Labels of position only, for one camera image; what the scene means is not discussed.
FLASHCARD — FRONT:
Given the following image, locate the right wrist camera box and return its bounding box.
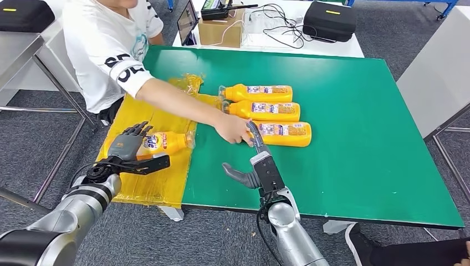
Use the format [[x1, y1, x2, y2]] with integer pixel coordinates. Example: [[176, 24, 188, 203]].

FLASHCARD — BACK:
[[249, 151, 286, 196]]

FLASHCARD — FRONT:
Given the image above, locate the white table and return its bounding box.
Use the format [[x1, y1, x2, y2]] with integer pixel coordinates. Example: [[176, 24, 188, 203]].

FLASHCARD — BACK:
[[171, 0, 365, 59]]

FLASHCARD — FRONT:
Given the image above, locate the white table foot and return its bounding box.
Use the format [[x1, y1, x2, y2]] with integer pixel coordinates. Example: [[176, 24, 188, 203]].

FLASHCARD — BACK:
[[157, 205, 185, 223], [323, 220, 356, 234]]

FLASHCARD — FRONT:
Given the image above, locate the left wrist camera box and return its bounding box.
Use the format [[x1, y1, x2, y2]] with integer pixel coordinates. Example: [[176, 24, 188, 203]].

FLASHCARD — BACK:
[[106, 154, 171, 176]]

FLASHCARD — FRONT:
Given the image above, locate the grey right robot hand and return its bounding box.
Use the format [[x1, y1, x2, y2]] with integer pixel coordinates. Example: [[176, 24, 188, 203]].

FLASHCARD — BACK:
[[222, 121, 273, 190]]

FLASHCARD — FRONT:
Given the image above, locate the black case with yellow tag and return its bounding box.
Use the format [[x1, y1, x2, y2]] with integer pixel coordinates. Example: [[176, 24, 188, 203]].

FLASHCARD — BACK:
[[303, 1, 357, 43], [0, 0, 56, 33]]

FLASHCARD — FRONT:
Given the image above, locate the orange detergent bottle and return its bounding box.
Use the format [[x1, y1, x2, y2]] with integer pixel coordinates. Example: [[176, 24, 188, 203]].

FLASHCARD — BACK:
[[249, 121, 313, 148], [222, 100, 301, 122], [219, 83, 293, 104], [137, 131, 195, 158]]

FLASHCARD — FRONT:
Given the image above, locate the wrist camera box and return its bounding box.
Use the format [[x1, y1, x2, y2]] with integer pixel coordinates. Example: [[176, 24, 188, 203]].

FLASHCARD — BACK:
[[249, 151, 286, 196], [106, 154, 171, 176]]

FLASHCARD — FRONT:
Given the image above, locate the blue metal frame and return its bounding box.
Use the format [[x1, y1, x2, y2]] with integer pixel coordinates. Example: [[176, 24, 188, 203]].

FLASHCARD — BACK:
[[346, 0, 459, 21]]

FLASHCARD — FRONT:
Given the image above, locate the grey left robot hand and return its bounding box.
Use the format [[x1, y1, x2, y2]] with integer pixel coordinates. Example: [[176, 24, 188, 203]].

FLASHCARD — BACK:
[[107, 121, 154, 162]]

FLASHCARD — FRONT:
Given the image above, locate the clear plastic box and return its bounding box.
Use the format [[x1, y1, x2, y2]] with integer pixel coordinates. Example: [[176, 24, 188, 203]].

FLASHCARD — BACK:
[[244, 10, 280, 35]]

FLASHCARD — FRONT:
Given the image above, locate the black remote controller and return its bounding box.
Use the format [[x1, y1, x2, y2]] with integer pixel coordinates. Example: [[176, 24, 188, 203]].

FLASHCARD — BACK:
[[201, 0, 259, 21]]

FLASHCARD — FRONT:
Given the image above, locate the black cable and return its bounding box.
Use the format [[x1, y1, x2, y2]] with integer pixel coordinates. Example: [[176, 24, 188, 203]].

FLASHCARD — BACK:
[[253, 3, 336, 49]]

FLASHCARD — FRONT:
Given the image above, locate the black tablet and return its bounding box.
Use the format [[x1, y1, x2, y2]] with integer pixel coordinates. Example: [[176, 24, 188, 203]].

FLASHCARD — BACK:
[[176, 0, 200, 47]]

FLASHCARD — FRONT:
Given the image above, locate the thin white cable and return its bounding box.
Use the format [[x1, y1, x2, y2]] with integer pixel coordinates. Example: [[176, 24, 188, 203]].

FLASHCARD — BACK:
[[203, 20, 246, 48]]

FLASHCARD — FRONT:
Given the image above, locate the yellow taped mat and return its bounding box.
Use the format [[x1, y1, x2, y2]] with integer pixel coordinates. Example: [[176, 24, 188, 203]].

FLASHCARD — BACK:
[[96, 73, 223, 209]]

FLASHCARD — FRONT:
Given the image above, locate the steel frame table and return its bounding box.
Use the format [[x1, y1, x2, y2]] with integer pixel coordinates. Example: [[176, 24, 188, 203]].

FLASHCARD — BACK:
[[0, 31, 98, 216]]

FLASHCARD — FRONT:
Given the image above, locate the brown cardboard box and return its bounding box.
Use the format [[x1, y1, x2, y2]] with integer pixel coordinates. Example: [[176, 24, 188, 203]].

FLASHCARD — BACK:
[[198, 8, 246, 48]]

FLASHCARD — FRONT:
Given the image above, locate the pale grey table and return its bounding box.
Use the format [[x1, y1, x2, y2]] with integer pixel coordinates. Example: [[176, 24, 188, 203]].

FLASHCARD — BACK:
[[396, 5, 470, 204]]

